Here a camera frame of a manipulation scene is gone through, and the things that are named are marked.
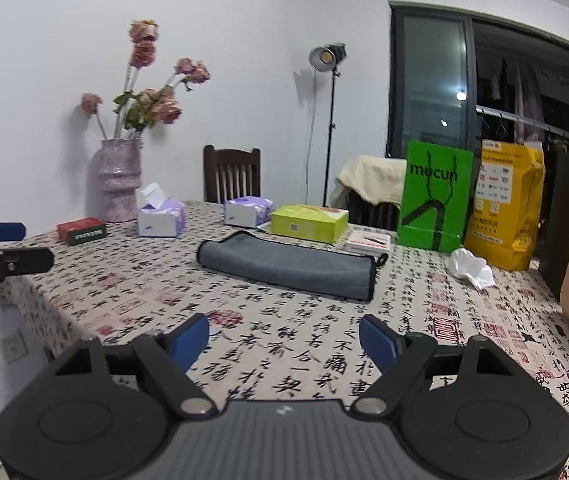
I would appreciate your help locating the red and green box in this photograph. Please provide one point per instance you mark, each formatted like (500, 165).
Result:
(81, 231)

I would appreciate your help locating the green paper bag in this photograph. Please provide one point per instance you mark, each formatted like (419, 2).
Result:
(434, 200)

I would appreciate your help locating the hanging clothes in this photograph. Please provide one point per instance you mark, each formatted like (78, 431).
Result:
(524, 97)

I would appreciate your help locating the grey towel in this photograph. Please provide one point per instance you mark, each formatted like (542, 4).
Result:
(289, 267)

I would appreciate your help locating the dark wooden chair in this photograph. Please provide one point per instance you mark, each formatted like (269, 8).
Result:
(232, 174)

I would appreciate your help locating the white flat box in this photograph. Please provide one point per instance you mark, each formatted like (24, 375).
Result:
(369, 242)

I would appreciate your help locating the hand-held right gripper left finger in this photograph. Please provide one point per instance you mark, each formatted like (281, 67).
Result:
(192, 341)

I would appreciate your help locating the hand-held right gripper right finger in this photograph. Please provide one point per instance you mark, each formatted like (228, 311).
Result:
(377, 342)

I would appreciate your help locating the calligraphy printed tablecloth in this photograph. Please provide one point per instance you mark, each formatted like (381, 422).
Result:
(284, 340)

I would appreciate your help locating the dark framed glass door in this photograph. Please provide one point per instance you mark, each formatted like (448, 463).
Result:
(432, 75)

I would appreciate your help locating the open purple tissue pack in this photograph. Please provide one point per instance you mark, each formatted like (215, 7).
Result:
(160, 217)

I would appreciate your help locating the crumpled white tissue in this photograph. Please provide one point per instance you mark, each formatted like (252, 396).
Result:
(474, 269)

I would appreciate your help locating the metal clothes rail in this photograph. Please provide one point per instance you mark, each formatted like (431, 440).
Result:
(524, 120)

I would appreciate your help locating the studio lamp on stand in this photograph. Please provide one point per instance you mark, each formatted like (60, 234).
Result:
(329, 57)

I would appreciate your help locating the chair with cream cloth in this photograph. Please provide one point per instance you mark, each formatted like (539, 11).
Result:
(369, 180)

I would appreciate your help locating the yellow plastic bag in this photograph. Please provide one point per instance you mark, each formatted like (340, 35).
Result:
(506, 210)

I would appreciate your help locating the closed purple tissue pack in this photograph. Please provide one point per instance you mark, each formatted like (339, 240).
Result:
(247, 211)

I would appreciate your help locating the dried pink flowers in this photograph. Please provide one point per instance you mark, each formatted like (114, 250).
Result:
(152, 102)

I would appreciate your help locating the white wall socket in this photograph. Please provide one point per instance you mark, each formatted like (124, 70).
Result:
(13, 347)

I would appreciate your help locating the lime green box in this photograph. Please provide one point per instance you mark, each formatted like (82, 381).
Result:
(309, 223)

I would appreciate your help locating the pink speckled vase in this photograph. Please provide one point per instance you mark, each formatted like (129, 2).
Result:
(120, 182)

